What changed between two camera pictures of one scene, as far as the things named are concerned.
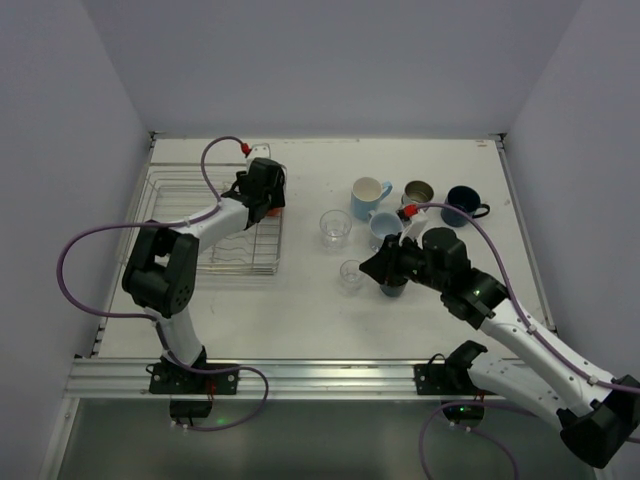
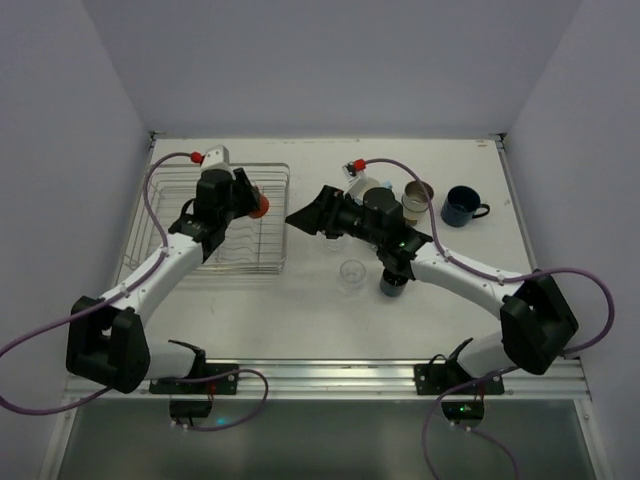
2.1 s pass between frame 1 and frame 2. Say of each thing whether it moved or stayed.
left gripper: moved
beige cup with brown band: stayed
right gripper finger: moved
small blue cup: stayed
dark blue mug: stayed
